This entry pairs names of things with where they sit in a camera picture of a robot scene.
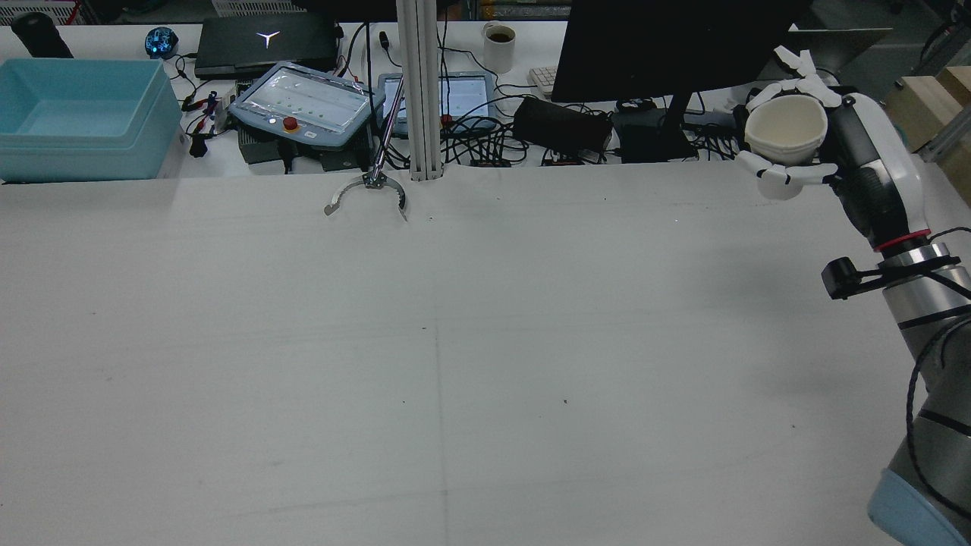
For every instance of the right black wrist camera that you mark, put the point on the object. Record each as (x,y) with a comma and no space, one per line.
(838,277)

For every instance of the wooden box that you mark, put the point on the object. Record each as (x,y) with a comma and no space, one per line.
(925,102)

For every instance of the white paper cup rim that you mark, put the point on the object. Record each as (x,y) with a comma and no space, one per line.
(785,125)

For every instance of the light blue plastic bin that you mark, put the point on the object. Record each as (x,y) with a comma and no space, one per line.
(83,121)

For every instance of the black cylinder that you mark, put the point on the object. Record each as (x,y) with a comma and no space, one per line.
(42,36)

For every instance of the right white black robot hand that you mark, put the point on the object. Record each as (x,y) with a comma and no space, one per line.
(880,174)

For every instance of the metal reacher grabber tool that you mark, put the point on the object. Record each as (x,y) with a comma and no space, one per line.
(373,182)

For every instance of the white coffee mug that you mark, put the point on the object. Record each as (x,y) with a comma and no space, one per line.
(498,57)

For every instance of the grey robot teach pendant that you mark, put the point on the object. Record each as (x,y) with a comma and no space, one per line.
(303,102)

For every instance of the black box with orange ports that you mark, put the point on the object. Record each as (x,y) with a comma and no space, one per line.
(563,159)
(489,161)

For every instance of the large black power adapter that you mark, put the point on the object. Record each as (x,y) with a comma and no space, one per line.
(561,125)

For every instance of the blue round gadget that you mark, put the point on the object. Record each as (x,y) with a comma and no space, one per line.
(161,42)

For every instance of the white keyboard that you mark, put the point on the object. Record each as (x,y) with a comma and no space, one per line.
(542,80)

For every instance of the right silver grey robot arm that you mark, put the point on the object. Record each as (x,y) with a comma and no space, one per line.
(941,455)

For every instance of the black laptop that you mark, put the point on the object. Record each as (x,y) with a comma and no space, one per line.
(265,45)

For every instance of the aluminium profile rail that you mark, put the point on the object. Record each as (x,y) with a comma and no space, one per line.
(421,91)

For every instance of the black computer monitor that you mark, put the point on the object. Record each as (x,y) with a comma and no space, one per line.
(667,45)

